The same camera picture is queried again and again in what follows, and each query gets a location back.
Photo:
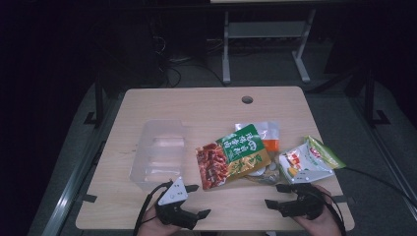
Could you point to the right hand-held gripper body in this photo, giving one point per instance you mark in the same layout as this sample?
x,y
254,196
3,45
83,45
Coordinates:
x,y
305,205

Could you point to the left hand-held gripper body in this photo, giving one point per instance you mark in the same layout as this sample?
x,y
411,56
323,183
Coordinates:
x,y
173,194

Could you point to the clear plastic container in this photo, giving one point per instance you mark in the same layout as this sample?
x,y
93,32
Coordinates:
x,y
160,154

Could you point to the green and red food packet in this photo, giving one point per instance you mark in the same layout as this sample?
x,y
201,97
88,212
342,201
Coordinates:
x,y
236,154

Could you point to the orange and clear food packet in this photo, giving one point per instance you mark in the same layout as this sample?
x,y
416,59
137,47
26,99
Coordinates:
x,y
270,134

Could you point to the person's right hand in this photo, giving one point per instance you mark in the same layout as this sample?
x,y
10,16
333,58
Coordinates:
x,y
323,227

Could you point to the person's left hand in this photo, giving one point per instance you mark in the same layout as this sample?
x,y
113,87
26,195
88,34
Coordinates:
x,y
154,227

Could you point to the black tape strip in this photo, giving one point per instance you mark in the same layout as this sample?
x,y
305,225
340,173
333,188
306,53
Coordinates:
x,y
89,198
341,199

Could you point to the white and green snack packet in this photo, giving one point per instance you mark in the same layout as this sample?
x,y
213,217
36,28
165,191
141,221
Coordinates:
x,y
313,154

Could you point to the black metal stand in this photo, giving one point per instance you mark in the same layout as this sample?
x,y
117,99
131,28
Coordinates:
x,y
98,101
369,98

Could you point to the grey metal rail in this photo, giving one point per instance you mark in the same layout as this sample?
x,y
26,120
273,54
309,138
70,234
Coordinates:
x,y
393,164
70,190

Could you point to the grey metal desk frame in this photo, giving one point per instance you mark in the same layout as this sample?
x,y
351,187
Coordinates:
x,y
265,29

